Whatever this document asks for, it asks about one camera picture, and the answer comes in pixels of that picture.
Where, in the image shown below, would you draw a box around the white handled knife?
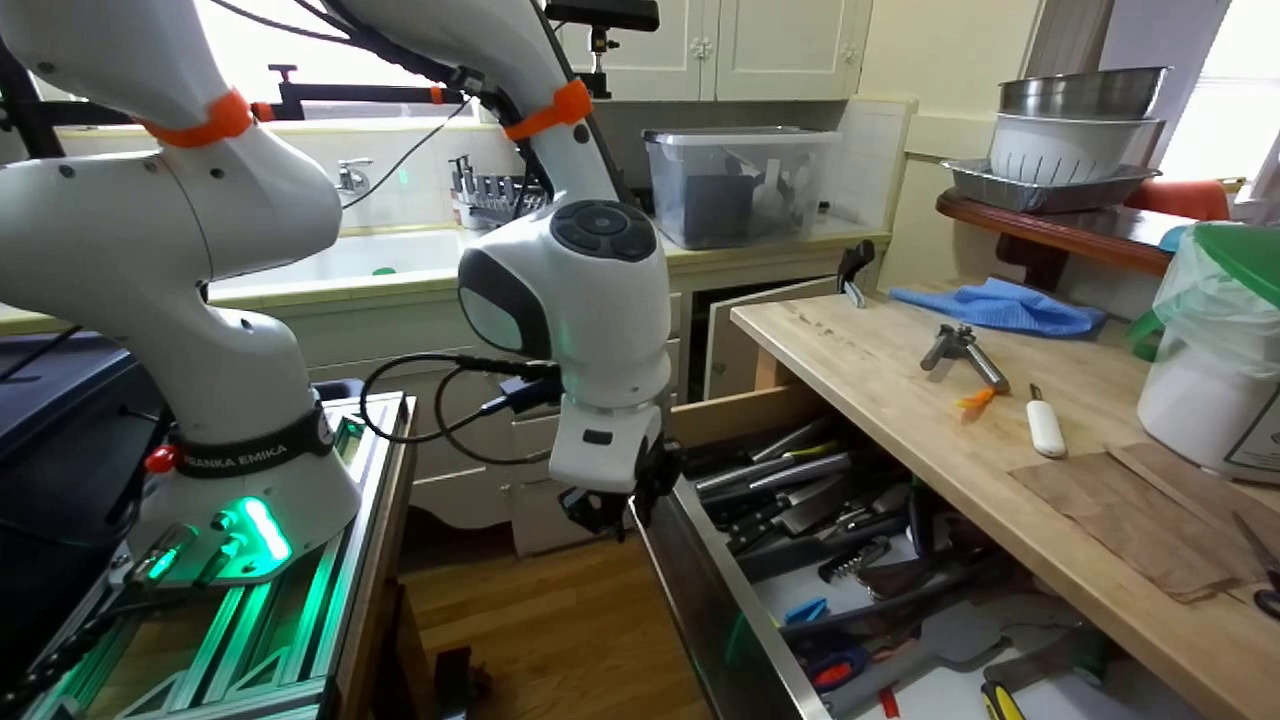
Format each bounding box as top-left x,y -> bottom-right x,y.
1020,382 -> 1070,459

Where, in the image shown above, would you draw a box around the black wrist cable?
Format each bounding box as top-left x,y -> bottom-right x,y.
357,352 -> 562,472

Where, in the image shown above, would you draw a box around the white cabinet drawer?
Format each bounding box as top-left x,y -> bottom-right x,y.
513,485 -> 591,558

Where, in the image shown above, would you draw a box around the open white cabinet door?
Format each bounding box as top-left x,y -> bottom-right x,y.
701,274 -> 845,399

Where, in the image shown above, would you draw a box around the white wall cabinet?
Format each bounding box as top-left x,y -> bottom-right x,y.
617,0 -> 875,105

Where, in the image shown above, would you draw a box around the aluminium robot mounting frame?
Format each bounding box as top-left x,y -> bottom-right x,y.
17,389 -> 410,720

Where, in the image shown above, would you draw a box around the metal mixing bowl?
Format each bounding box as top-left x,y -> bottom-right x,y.
995,65 -> 1170,121

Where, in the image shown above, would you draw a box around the white bin with green bag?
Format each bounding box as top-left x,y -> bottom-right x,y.
1132,219 -> 1280,490

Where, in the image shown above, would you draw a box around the wooden kitchen island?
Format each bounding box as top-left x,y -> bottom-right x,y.
662,289 -> 1280,720

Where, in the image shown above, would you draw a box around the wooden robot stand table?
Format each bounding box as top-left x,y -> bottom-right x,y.
330,394 -> 433,720

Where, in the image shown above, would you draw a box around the orange handled peeler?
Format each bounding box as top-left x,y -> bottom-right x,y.
959,382 -> 1009,424

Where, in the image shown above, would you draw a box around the metal baking tray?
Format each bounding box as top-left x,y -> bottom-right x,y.
947,157 -> 1164,215

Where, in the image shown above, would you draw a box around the blue cloth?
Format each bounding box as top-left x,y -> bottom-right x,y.
888,276 -> 1110,340

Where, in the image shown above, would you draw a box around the black tripod camera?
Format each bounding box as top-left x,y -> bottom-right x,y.
542,0 -> 662,56

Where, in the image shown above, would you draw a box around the black boom with orange clamps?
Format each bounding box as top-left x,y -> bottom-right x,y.
262,62 -> 471,125

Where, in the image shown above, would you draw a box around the steel knife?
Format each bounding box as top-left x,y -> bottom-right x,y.
692,447 -> 854,505

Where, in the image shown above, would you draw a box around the black handled knife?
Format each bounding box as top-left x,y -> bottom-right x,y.
733,514 -> 924,584

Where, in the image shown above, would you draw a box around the round wooden side table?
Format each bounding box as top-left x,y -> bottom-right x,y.
934,188 -> 1202,293

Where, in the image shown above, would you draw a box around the silver metal can opener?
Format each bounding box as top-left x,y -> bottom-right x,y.
917,319 -> 1010,398

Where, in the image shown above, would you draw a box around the blue plastic utensil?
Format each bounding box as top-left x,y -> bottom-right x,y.
779,597 -> 832,632

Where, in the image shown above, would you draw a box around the dark storage box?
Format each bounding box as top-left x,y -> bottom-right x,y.
0,332 -> 173,671

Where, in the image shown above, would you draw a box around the clear plastic storage bin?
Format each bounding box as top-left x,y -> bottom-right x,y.
645,125 -> 845,252

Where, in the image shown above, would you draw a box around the white kitchen base cabinet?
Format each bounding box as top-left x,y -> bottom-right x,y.
0,215 -> 892,558

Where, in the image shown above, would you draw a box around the silver drawer with utensils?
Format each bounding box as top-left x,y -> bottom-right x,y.
623,398 -> 1202,720

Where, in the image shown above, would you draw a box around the grey spatula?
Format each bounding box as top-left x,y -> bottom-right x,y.
917,594 -> 1110,695

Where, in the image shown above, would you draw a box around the yellow handled tool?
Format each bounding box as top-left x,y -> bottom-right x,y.
976,680 -> 1029,720

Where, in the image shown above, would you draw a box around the white kitchen sink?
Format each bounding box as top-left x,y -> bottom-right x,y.
211,230 -> 471,300

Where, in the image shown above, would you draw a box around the black handled scissors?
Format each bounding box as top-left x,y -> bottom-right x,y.
1230,514 -> 1280,623

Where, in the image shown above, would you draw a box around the red plastic utensil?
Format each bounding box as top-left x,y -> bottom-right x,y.
807,652 -> 859,691

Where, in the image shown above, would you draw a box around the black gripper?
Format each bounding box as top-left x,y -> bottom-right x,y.
555,433 -> 684,541

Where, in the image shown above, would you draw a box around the black clamp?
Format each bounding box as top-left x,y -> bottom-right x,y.
835,235 -> 880,300

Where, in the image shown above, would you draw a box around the black stand foot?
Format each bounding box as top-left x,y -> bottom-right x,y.
433,644 -> 491,716

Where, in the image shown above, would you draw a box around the brown wooden cutting board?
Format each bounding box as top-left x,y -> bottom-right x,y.
1110,437 -> 1280,538
1009,447 -> 1253,610

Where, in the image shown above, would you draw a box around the orange pot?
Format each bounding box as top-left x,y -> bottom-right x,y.
1132,178 -> 1236,226

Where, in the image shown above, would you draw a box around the black boom cable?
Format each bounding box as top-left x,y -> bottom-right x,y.
335,111 -> 471,211

